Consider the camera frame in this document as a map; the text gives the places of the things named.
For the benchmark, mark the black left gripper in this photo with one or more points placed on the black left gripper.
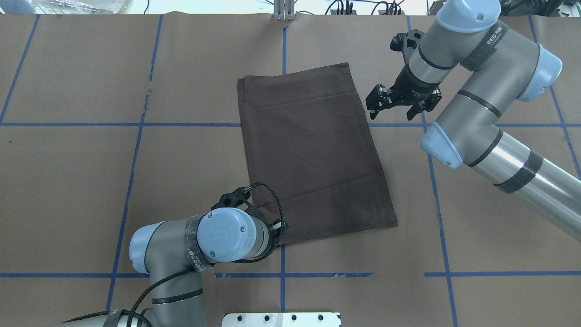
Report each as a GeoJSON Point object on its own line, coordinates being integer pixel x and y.
{"type": "Point", "coordinates": [278, 226]}

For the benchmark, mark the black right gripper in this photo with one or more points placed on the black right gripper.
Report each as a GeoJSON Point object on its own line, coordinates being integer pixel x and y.
{"type": "Point", "coordinates": [414, 87]}

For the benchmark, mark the dark brown t-shirt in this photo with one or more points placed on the dark brown t-shirt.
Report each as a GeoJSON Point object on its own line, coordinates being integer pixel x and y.
{"type": "Point", "coordinates": [305, 135]}

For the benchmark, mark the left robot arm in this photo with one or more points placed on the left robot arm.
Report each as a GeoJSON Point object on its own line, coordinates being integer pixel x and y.
{"type": "Point", "coordinates": [175, 253]}

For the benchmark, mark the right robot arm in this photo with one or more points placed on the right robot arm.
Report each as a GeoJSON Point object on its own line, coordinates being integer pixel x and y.
{"type": "Point", "coordinates": [505, 67]}

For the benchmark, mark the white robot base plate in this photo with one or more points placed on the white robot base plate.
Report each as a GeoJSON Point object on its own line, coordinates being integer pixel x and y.
{"type": "Point", "coordinates": [283, 319]}

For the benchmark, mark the aluminium frame post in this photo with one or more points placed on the aluminium frame post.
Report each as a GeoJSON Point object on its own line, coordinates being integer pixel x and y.
{"type": "Point", "coordinates": [283, 10]}

